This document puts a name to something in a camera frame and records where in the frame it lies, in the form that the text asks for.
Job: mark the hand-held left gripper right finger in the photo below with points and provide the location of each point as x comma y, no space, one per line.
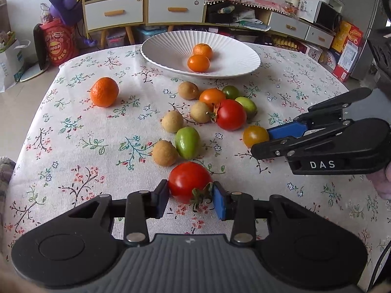
220,203

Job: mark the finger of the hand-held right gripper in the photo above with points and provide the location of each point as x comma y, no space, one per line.
285,129
275,149

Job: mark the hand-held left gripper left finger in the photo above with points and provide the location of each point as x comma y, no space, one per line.
161,198

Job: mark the yellow cherry tomato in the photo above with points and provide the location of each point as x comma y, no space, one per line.
254,135

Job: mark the red tomato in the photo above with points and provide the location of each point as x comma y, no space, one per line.
186,180
232,114

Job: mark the small green jujube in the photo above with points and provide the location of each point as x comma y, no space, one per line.
247,106

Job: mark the large green jujube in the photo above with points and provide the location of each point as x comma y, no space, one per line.
187,142

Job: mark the green tomato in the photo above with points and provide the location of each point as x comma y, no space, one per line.
231,91

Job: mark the longan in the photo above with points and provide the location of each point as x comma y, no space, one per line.
165,153
200,112
188,90

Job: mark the large mandarin orange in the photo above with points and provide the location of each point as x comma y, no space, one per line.
104,92

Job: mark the white ribbed plate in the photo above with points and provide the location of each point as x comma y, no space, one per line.
165,52

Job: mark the person's right hand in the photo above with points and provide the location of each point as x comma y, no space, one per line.
381,186

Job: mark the egg carton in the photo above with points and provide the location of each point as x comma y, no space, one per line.
284,43

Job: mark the floral tablecloth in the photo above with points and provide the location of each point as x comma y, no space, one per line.
91,146

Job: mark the white low cabinet drawer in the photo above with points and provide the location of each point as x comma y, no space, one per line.
320,37
288,26

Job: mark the red and yellow cartons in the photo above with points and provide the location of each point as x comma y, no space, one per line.
346,48

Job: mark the low wooden cabinet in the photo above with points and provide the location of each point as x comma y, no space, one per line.
275,29

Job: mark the microwave oven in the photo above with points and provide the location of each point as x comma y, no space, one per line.
328,16

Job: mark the black bag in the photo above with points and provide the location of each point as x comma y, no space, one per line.
223,15

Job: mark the grey refrigerator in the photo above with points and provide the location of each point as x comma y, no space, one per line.
369,12

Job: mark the clear storage box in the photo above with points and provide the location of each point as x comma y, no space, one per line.
151,35

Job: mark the red snack bucket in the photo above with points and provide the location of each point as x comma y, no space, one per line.
59,45

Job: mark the black panel on round stand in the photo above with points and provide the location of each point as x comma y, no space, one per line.
39,47

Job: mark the white paper bag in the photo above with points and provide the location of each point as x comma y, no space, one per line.
10,64

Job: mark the purple hat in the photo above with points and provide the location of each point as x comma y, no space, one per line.
65,3

